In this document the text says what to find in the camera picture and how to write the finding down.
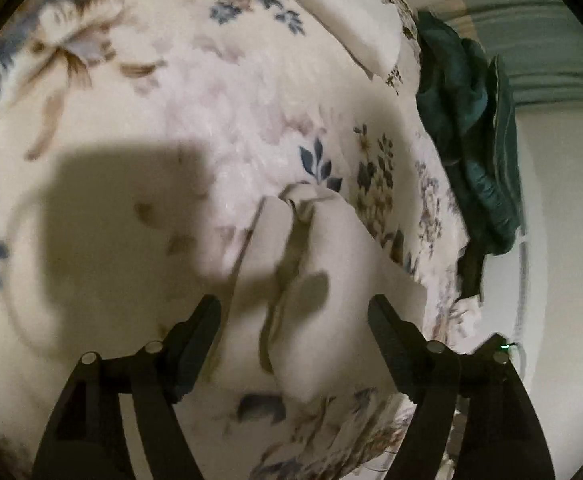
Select dark green cloth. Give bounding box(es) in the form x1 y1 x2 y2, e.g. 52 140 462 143
415 10 526 306

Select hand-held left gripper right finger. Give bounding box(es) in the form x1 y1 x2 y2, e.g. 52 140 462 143
367 294 557 480

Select grey-green curtain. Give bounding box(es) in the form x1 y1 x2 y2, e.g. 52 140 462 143
439 0 583 107

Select floral fleece blanket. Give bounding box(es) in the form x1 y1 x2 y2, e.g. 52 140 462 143
0 0 483 480

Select small white garment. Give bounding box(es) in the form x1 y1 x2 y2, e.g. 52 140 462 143
210 183 428 404

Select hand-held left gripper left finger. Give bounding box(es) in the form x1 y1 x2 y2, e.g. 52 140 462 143
30 294 222 480

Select white folded cloth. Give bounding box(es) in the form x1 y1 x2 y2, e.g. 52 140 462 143
271 0 406 77

